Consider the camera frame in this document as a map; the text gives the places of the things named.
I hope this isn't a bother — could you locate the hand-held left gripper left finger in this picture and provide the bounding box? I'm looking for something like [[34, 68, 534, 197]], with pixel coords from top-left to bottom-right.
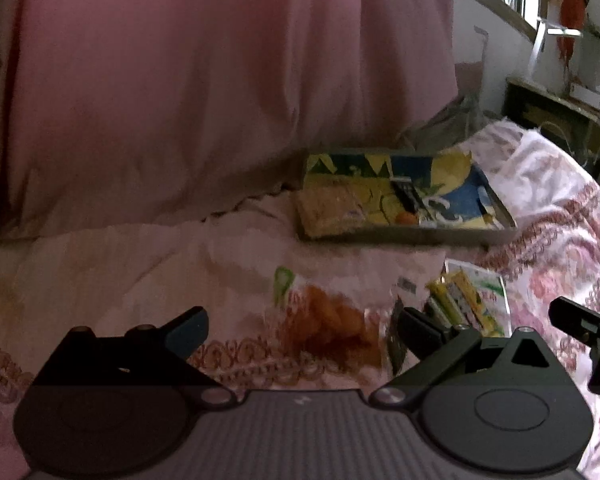
[[27, 306, 238, 407]]

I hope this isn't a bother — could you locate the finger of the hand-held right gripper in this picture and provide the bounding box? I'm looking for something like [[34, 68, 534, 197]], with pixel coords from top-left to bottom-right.
[[548, 297, 600, 356]]

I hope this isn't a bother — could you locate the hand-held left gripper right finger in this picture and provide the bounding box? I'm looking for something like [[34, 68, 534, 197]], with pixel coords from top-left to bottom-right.
[[371, 307, 575, 407]]

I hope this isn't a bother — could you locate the green pen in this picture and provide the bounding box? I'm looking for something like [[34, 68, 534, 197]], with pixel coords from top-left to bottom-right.
[[424, 294, 462, 332]]

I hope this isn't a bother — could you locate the yellow snack bar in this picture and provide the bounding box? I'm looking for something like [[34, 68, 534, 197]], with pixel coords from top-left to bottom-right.
[[441, 270, 501, 337]]

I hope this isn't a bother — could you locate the clear bag of orange snacks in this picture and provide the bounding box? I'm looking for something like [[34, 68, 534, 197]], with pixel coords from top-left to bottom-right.
[[272, 266, 387, 377]]

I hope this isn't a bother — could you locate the white and green packet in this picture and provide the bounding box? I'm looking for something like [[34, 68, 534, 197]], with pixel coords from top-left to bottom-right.
[[442, 259, 512, 339]]

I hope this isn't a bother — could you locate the shallow cardboard box printed lining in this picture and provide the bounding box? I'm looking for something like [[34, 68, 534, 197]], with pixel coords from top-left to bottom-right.
[[294, 147, 518, 247]]

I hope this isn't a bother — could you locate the dark blue sachet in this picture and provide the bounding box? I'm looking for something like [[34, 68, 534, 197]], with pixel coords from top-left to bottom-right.
[[390, 179, 422, 214]]

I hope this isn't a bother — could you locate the beige cracker packet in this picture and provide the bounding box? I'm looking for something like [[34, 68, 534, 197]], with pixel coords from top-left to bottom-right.
[[300, 185, 378, 239]]

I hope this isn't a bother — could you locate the floral pink quilt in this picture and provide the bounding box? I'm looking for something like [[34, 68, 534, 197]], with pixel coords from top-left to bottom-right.
[[0, 119, 600, 480]]

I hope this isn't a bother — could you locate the wooden desk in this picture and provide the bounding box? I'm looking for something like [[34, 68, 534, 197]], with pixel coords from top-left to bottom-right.
[[505, 77, 600, 181]]

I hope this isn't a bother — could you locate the white box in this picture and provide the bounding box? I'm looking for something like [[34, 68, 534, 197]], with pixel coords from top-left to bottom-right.
[[570, 82, 600, 111]]

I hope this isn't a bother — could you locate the grey-green cloth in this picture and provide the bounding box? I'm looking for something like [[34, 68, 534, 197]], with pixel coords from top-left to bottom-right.
[[399, 94, 502, 157]]

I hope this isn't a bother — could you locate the white desk lamp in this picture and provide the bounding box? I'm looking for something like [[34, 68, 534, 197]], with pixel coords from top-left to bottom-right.
[[527, 17, 584, 87]]

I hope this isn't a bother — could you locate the pink hanging cloth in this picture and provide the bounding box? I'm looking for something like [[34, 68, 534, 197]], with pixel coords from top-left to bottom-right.
[[0, 0, 462, 243]]

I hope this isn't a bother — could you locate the red hanging decoration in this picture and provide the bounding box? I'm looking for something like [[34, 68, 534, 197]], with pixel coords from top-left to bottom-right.
[[547, 0, 589, 67]]

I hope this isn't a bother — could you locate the white cable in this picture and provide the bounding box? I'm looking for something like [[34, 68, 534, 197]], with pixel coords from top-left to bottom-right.
[[536, 119, 600, 167]]

